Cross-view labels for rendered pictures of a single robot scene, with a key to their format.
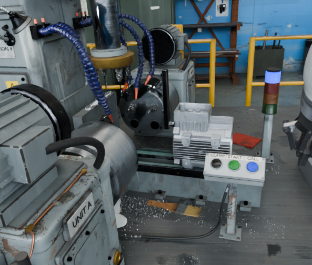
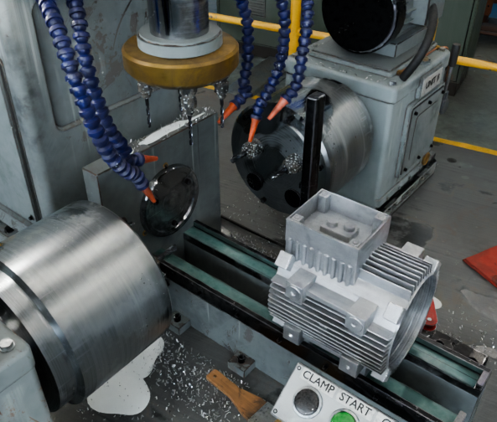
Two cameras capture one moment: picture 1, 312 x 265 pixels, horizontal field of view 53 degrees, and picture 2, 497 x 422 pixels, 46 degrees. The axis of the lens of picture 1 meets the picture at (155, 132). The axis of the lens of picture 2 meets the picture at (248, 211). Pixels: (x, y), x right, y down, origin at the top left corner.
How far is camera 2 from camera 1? 46 cm
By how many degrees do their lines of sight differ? 21
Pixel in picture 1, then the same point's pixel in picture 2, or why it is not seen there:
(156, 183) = (239, 339)
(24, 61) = not seen: outside the picture
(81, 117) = (95, 175)
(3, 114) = not seen: outside the picture
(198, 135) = (328, 287)
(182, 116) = (302, 235)
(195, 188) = not seen: hidden behind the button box
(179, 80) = (384, 103)
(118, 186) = (81, 378)
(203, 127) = (345, 275)
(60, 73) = not seen: hidden behind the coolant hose
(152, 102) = (293, 150)
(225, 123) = (401, 283)
